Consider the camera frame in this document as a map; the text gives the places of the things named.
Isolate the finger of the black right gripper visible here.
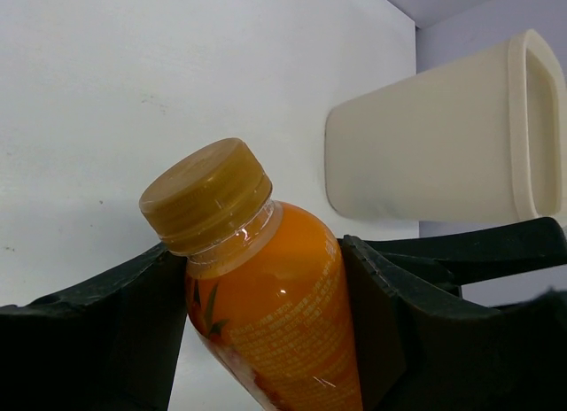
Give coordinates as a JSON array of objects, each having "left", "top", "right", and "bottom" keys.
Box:
[{"left": 367, "top": 217, "right": 566, "bottom": 293}]

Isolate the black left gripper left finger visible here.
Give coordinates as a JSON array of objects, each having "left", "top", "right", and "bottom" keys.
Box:
[{"left": 1, "top": 245, "right": 186, "bottom": 410}]

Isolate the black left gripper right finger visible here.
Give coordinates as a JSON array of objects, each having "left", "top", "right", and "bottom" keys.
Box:
[{"left": 341, "top": 236, "right": 566, "bottom": 410}]

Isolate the orange juice bottle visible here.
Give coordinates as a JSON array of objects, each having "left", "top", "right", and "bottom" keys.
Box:
[{"left": 139, "top": 138, "right": 363, "bottom": 410}]

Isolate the beige plastic bin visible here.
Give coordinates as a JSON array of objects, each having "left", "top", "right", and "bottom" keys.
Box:
[{"left": 324, "top": 30, "right": 566, "bottom": 224}]

